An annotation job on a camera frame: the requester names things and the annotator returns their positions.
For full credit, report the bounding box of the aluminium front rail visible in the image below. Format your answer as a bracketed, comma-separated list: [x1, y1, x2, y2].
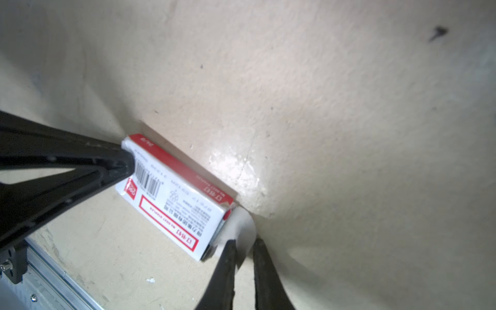
[1, 238, 103, 309]

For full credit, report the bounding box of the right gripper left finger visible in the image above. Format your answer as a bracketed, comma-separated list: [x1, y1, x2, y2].
[195, 240, 237, 310]

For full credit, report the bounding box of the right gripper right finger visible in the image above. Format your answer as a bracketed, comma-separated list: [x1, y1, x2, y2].
[253, 238, 295, 310]

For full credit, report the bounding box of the red white staple box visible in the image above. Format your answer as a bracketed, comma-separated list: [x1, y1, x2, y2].
[116, 134, 257, 267]

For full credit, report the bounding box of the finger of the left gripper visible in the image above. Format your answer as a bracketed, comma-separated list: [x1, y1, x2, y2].
[1, 112, 135, 250]

